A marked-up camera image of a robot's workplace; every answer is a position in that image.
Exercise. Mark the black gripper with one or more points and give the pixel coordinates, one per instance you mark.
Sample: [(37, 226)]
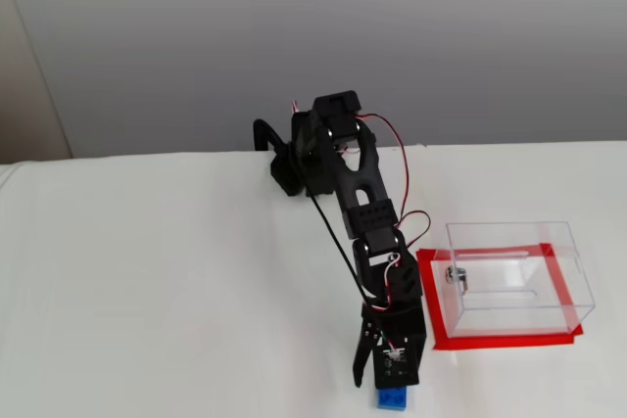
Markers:
[(368, 327)]

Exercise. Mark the blue lego brick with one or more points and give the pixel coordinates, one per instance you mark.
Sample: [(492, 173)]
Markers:
[(392, 399)]

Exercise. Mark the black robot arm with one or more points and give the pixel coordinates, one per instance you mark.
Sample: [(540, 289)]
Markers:
[(362, 178)]

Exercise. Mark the transparent plastic box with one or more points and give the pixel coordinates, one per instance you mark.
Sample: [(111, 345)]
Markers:
[(519, 281)]

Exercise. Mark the silver cam lock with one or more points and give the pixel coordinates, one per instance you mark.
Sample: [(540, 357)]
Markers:
[(454, 276)]

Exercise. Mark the black table clamp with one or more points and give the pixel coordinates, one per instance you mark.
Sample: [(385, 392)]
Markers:
[(262, 130)]

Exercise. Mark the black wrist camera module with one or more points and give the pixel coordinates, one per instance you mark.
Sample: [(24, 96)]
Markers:
[(397, 364)]

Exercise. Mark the red tape frame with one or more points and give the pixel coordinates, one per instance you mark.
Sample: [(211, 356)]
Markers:
[(504, 342)]

